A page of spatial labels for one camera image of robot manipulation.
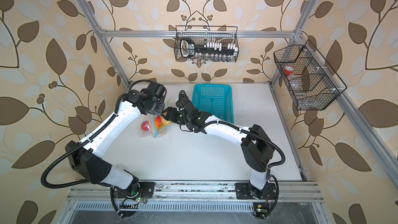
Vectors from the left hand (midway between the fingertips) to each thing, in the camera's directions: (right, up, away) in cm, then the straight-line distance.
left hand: (156, 106), depth 79 cm
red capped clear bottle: (+69, +19, +2) cm, 72 cm away
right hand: (+4, -5, -1) cm, 6 cm away
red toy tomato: (-11, -12, +13) cm, 21 cm away
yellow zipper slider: (+9, +3, -13) cm, 16 cm away
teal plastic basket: (+32, +4, +33) cm, 46 cm away
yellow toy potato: (+6, -8, -3) cm, 10 cm away
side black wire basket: (+76, +10, -5) cm, 77 cm away
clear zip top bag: (-6, -13, +12) cm, 18 cm away
